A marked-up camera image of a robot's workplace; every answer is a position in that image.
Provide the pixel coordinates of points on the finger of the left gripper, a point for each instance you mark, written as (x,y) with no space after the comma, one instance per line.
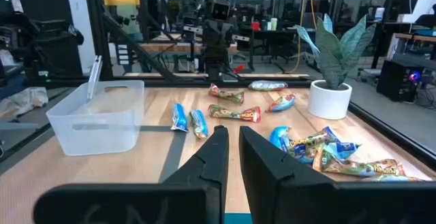
(214,38)
(226,38)

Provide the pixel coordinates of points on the pale green cup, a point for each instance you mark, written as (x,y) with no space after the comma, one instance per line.
(273,24)

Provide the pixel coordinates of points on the wooden workbench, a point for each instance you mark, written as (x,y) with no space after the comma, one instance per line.
(163,48)

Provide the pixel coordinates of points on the red cup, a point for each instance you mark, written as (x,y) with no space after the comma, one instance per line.
(255,26)

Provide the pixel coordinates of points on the white plastic bag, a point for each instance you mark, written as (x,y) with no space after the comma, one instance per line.
(24,101)

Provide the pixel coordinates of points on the black drawer unit white labels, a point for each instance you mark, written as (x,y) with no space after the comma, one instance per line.
(122,53)

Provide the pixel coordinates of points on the black computer tower purple light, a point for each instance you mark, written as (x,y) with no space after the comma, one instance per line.
(391,81)

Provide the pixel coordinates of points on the black computer monitor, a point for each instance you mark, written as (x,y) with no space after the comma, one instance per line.
(402,2)

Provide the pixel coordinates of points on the snake plant in white pot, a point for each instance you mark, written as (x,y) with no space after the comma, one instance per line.
(328,105)

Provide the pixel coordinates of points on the beige mat with grey border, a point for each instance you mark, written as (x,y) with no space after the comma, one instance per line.
(102,169)

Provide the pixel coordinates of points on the black rig post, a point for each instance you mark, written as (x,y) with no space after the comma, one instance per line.
(98,30)

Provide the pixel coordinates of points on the light blue granola bar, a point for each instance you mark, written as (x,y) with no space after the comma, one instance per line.
(277,135)
(199,123)
(178,116)

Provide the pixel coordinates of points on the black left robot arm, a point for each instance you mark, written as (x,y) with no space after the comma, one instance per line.
(214,72)

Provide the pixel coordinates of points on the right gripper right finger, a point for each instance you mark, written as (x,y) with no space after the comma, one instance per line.
(272,190)

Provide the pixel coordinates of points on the black office desk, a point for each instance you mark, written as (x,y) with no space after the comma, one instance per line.
(272,33)

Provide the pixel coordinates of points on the clear plastic bin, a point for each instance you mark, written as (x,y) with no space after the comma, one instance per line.
(102,139)

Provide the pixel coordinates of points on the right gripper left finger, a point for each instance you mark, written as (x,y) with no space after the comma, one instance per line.
(204,190)

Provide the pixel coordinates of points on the black equipment rack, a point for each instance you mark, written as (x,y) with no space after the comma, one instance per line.
(51,47)

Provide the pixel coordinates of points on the white plastic strip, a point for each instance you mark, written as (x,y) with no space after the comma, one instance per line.
(93,77)

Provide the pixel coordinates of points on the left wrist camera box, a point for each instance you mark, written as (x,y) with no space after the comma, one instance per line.
(220,10)

